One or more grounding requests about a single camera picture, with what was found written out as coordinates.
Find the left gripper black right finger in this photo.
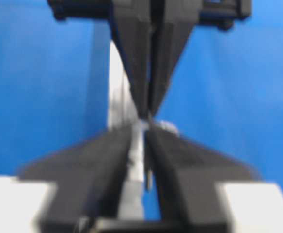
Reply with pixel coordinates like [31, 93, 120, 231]
[145, 126, 261, 233]

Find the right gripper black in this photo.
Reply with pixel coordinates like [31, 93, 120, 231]
[47, 0, 252, 119]

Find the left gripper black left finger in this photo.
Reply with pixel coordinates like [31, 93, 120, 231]
[17, 129, 127, 233]

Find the aluminium extrusion frame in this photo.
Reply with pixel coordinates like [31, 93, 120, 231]
[107, 41, 147, 221]

